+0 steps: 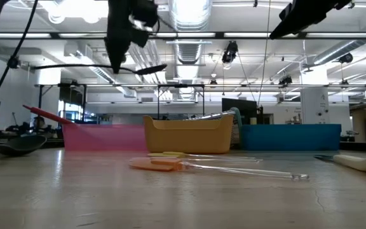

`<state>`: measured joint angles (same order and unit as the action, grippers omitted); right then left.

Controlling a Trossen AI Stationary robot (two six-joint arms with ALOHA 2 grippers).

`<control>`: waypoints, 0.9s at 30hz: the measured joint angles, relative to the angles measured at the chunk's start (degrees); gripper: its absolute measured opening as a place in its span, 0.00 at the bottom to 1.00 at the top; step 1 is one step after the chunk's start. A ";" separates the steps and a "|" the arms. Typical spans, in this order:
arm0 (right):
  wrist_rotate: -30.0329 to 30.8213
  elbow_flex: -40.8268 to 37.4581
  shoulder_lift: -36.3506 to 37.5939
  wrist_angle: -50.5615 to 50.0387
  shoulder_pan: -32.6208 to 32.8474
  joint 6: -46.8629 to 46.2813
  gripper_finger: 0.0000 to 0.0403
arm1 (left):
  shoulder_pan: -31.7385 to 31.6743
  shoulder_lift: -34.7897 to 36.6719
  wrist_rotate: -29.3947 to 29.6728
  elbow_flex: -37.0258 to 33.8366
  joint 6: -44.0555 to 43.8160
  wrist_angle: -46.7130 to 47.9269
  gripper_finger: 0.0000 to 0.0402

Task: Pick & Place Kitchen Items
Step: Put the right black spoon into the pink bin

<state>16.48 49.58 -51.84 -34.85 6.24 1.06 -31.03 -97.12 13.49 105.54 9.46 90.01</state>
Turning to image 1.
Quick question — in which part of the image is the black ceiling spotlight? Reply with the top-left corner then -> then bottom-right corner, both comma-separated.
221,40 -> 239,64
338,52 -> 355,64
278,75 -> 294,87

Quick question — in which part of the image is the black metal rig frame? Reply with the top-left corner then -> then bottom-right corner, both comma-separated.
35,83 -> 87,125

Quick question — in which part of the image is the red-handled ladle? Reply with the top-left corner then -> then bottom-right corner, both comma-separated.
23,104 -> 75,126

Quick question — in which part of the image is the yellow plastic bin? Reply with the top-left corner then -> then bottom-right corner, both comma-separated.
143,114 -> 235,155

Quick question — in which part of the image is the black monitor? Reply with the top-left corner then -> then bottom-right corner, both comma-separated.
221,97 -> 259,125

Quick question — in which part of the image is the cream-handled table knife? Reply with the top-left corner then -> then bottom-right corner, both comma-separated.
313,154 -> 366,174

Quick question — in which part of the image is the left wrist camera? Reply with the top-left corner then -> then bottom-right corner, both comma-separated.
131,0 -> 160,48

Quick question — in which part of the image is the teal-framed metal box grater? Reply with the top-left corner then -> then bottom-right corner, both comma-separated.
187,107 -> 243,150

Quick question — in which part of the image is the thin hanging cable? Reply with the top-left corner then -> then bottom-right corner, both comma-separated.
257,0 -> 271,106

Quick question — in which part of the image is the person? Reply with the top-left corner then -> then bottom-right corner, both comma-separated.
32,116 -> 46,132

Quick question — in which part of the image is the black overhead beam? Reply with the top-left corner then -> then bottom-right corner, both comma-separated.
0,31 -> 366,41

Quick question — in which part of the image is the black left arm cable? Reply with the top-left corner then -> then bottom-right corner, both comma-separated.
0,0 -> 39,128

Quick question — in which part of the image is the black solid serving spoon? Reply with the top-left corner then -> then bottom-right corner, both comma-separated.
0,135 -> 48,157

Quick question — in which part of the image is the orange silicone spatula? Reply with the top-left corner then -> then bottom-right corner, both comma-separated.
128,156 -> 309,181

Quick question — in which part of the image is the blue plastic bin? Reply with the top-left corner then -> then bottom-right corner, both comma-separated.
240,123 -> 342,151

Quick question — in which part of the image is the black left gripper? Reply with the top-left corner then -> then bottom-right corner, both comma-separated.
104,0 -> 133,74

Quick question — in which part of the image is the pink plastic bin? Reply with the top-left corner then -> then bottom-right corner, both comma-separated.
62,123 -> 148,152

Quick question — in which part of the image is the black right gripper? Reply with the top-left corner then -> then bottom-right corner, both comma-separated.
269,0 -> 352,39

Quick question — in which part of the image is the yellow silicone spatula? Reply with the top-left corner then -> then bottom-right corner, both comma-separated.
147,151 -> 262,162

